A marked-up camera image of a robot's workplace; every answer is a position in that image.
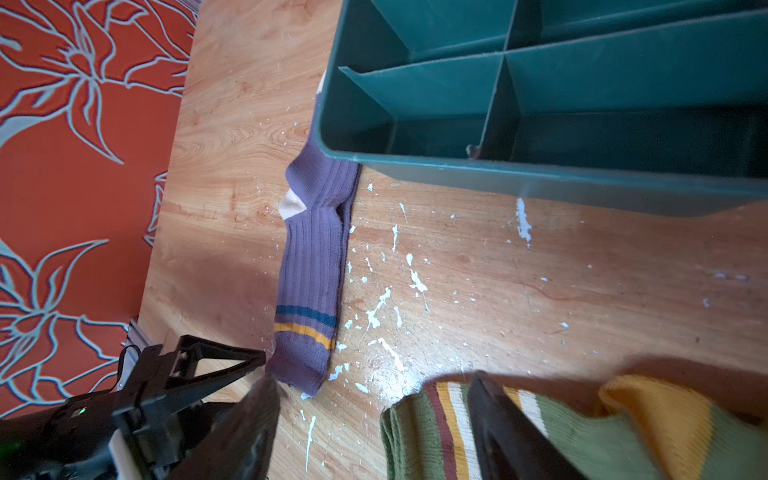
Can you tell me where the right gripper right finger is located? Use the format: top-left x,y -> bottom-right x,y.
468,371 -> 584,479

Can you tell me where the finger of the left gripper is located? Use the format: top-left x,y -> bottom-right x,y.
119,335 -> 266,420

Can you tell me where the purple sock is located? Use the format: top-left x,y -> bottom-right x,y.
266,86 -> 360,397

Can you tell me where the green striped sock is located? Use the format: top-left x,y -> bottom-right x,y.
380,375 -> 767,479

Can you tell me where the green divided plastic tray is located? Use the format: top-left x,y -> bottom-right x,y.
314,0 -> 767,217

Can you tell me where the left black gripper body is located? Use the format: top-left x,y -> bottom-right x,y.
1,346 -> 180,479

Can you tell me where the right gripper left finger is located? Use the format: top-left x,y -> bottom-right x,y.
170,376 -> 281,480

